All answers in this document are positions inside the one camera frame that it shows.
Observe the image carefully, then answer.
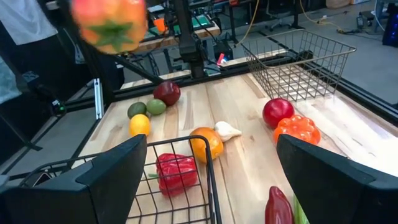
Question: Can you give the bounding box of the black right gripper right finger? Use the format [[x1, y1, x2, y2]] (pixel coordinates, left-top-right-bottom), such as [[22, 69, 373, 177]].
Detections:
[[276, 134, 398, 224]]

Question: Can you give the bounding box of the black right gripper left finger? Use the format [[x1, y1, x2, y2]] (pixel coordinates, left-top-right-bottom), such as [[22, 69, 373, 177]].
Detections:
[[0, 134, 147, 224]]

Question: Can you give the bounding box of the green cucumber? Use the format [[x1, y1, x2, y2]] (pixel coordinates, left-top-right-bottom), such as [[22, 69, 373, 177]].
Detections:
[[293, 194, 310, 224]]

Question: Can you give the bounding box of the red chili pepper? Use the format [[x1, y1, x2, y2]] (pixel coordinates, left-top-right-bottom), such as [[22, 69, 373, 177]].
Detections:
[[264, 185, 295, 224]]

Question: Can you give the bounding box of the yellow lemon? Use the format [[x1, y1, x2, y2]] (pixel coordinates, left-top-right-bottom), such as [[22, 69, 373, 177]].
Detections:
[[129, 113, 152, 138]]

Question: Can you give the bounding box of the red tomato green calyx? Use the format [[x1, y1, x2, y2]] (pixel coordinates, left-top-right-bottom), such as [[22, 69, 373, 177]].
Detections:
[[262, 98, 295, 130]]

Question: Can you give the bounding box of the red bell pepper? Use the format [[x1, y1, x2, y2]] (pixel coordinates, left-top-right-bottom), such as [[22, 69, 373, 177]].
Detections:
[[155, 152, 199, 197]]

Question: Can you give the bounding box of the dark green avocado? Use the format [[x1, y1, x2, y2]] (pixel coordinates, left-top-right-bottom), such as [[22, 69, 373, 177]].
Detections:
[[127, 101, 148, 119]]

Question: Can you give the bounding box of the light green lime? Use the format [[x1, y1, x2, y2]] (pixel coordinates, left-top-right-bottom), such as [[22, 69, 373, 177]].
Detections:
[[146, 98, 167, 116]]

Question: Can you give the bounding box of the white garlic bulb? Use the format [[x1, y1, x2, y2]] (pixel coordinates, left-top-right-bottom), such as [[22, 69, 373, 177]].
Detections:
[[214, 121, 243, 143]]

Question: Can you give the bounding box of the orange yellow bell pepper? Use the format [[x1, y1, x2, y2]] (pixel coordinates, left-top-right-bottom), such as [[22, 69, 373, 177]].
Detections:
[[189, 126, 224, 165]]

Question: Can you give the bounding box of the dark red apple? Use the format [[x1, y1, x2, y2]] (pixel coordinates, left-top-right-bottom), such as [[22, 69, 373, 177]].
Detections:
[[152, 80, 182, 106]]

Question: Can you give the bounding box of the orange persimmon green calyx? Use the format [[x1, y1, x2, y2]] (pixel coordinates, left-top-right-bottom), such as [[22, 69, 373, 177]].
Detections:
[[70, 0, 149, 55]]

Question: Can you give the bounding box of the orange ribbed pumpkin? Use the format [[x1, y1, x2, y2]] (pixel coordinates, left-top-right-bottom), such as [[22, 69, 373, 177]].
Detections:
[[272, 114, 322, 146]]

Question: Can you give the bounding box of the small red tag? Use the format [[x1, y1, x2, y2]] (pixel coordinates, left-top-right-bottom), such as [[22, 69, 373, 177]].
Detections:
[[216, 52, 229, 66]]

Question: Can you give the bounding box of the wooden workbench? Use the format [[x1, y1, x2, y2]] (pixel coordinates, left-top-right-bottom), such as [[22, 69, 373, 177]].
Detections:
[[133, 14, 222, 54]]

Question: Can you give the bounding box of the black office chair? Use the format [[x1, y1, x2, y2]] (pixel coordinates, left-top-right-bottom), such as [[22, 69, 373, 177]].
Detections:
[[266, 0, 304, 32]]

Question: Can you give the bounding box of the person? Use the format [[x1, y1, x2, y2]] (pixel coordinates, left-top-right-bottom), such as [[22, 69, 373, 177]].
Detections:
[[0, 0, 125, 108]]

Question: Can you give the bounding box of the silver metal bracket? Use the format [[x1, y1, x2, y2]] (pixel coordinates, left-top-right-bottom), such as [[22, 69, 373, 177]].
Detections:
[[93, 77, 105, 121]]

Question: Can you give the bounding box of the black aluminium rig frame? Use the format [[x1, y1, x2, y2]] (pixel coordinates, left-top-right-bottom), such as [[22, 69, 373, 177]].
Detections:
[[57, 0, 398, 125]]

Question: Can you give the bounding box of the black wire basket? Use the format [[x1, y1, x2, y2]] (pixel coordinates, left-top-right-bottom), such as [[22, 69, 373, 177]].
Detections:
[[7, 135, 223, 224]]

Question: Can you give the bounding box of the bronze wire basket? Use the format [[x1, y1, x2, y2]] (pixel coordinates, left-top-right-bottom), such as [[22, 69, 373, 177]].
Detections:
[[241, 29, 358, 103]]

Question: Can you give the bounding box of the yellow cable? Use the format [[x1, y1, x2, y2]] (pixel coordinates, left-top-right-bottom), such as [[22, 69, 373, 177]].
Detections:
[[234, 0, 261, 47]]

